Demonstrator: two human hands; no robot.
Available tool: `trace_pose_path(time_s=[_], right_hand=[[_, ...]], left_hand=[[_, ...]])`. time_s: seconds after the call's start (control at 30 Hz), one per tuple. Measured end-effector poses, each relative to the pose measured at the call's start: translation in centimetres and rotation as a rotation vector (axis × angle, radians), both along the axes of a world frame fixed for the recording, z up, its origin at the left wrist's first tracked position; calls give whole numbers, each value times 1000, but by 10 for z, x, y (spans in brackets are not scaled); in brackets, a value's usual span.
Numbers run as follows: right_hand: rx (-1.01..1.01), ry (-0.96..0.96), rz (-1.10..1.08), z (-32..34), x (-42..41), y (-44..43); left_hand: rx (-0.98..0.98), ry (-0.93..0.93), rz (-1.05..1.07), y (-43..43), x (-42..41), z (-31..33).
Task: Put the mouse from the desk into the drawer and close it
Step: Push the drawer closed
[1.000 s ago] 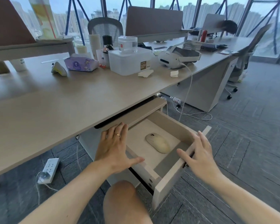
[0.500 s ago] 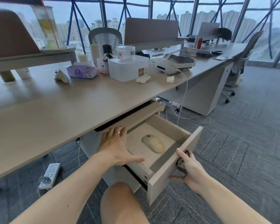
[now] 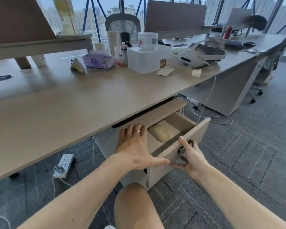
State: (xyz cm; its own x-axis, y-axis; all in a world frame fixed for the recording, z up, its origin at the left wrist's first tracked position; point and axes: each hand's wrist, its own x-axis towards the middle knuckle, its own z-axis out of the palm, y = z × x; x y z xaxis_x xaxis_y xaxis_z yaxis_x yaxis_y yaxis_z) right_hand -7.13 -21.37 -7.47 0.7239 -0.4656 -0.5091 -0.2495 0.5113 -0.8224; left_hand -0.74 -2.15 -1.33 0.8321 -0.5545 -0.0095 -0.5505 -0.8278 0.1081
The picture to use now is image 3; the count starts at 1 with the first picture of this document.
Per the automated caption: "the beige divider shelf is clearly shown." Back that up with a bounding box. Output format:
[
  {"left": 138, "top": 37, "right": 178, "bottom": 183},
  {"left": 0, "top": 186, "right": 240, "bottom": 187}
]
[
  {"left": 0, "top": 32, "right": 94, "bottom": 62},
  {"left": 157, "top": 25, "right": 216, "bottom": 40}
]

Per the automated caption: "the person's right forearm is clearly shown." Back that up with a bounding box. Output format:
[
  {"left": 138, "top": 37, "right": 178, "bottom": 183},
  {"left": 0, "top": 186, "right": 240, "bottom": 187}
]
[{"left": 198, "top": 164, "right": 286, "bottom": 229}]

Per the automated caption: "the white VR headset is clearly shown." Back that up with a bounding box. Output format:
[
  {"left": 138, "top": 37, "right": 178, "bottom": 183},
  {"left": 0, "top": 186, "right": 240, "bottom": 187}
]
[{"left": 178, "top": 43, "right": 228, "bottom": 68}]

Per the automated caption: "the clear round lidded jar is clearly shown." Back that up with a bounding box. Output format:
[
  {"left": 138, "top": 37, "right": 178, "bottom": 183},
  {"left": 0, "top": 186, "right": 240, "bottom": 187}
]
[{"left": 138, "top": 32, "right": 159, "bottom": 51}]

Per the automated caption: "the white headset cable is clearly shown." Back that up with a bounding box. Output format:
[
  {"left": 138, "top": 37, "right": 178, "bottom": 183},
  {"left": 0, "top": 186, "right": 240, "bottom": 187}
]
[{"left": 193, "top": 60, "right": 233, "bottom": 126}]

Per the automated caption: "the person's right hand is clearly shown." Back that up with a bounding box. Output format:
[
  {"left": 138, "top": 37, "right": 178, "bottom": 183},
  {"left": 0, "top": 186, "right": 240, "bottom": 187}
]
[{"left": 170, "top": 136, "right": 214, "bottom": 182}]

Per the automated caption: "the cream computer mouse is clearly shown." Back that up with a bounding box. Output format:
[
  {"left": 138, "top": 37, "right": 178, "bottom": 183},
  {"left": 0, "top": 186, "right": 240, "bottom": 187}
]
[{"left": 147, "top": 124, "right": 171, "bottom": 143}]

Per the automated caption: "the black bottle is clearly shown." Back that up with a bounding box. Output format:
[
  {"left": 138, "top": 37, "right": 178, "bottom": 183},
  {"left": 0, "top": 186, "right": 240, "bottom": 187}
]
[{"left": 120, "top": 31, "right": 133, "bottom": 51}]

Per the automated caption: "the grey mesh office chair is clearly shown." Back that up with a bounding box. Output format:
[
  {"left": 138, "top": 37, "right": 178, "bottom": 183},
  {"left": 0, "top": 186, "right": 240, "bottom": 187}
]
[{"left": 105, "top": 13, "right": 141, "bottom": 36}]

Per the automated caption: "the clear plastic water bottle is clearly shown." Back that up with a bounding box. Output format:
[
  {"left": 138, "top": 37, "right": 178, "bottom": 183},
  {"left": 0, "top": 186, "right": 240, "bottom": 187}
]
[{"left": 186, "top": 97, "right": 202, "bottom": 108}]

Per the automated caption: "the person's left forearm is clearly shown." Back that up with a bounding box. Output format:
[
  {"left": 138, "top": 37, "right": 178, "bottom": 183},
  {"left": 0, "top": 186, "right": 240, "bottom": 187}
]
[{"left": 17, "top": 152, "right": 143, "bottom": 229}]

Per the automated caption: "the grey wheeled office chair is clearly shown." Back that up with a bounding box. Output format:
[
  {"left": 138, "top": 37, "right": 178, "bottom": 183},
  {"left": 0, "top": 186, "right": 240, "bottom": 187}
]
[{"left": 249, "top": 43, "right": 286, "bottom": 104}]

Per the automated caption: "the white yellow curved sponge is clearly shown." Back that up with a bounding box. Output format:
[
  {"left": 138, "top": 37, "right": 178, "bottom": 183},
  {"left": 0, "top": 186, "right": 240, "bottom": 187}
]
[{"left": 69, "top": 58, "right": 86, "bottom": 74}]

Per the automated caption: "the person's left hand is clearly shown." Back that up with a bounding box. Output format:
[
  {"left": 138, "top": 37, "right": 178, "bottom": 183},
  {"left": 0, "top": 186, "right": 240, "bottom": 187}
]
[{"left": 115, "top": 123, "right": 170, "bottom": 171}]

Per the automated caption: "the clear drink cup with straw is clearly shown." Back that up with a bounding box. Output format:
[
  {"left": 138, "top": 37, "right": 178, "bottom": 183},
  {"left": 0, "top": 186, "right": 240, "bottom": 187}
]
[{"left": 51, "top": 0, "right": 86, "bottom": 37}]

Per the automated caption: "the white translucent storage box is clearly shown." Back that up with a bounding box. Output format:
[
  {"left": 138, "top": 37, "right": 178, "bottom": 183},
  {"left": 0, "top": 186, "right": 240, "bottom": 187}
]
[{"left": 126, "top": 44, "right": 173, "bottom": 74}]

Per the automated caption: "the person's bare knee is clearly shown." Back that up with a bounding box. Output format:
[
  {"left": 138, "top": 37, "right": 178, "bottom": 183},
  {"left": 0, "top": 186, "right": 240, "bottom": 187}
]
[{"left": 113, "top": 183, "right": 165, "bottom": 229}]

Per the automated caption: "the beige wooden drawer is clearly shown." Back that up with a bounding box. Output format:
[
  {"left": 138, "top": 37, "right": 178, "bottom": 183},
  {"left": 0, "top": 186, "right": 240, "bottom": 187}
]
[{"left": 143, "top": 111, "right": 211, "bottom": 189}]

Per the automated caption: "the tall white paper roll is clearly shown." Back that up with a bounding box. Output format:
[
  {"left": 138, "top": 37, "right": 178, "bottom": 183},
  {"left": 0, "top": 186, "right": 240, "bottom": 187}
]
[{"left": 106, "top": 31, "right": 119, "bottom": 57}]

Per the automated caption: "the purple tissue pack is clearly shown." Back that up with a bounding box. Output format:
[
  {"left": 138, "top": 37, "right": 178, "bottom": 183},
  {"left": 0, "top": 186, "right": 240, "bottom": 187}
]
[{"left": 82, "top": 50, "right": 117, "bottom": 69}]

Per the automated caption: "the white power strip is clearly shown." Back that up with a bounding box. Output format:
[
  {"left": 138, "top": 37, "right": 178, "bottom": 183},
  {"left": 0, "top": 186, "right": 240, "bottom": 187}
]
[{"left": 53, "top": 154, "right": 74, "bottom": 178}]

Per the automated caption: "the white paper cup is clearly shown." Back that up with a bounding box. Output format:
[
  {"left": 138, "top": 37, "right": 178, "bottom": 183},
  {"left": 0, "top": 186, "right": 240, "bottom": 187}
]
[{"left": 31, "top": 54, "right": 48, "bottom": 68}]

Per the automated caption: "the black pouch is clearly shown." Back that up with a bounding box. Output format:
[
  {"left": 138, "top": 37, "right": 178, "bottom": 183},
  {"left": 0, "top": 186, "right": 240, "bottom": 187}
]
[{"left": 224, "top": 41, "right": 243, "bottom": 49}]

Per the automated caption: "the beige drawer cabinet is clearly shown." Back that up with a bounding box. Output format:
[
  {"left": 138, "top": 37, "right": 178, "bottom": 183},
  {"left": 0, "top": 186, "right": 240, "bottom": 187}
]
[{"left": 94, "top": 97, "right": 187, "bottom": 191}]

